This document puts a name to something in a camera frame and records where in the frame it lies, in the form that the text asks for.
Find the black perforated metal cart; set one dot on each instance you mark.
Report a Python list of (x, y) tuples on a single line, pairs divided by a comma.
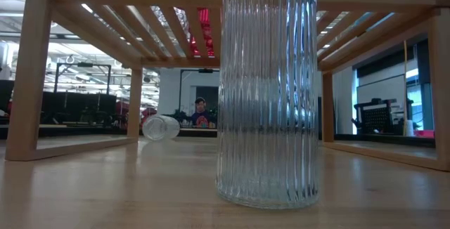
[(378, 118)]

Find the large clear hammered glass vase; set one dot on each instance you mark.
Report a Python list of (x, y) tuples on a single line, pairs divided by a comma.
[(160, 128)]

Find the flat red box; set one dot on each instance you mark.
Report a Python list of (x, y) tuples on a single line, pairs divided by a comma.
[(424, 133)]

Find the wooden slatted shelf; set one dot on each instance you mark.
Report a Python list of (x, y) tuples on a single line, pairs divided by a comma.
[(30, 81)]

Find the black metal rig frame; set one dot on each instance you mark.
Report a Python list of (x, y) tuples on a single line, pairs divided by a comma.
[(198, 70), (82, 65)]

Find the tall red bottle vase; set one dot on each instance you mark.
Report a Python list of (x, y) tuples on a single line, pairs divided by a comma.
[(203, 29)]

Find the clear fluted cylinder glass vase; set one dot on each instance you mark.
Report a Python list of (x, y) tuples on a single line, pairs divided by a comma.
[(267, 116)]

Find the white paper towel roll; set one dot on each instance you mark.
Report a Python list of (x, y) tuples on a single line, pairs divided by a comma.
[(409, 128)]

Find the clear diamond-pattern bottle vase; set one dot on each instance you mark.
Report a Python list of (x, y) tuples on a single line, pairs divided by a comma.
[(181, 21)]

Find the person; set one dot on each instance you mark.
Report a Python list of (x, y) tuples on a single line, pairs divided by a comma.
[(201, 116)]

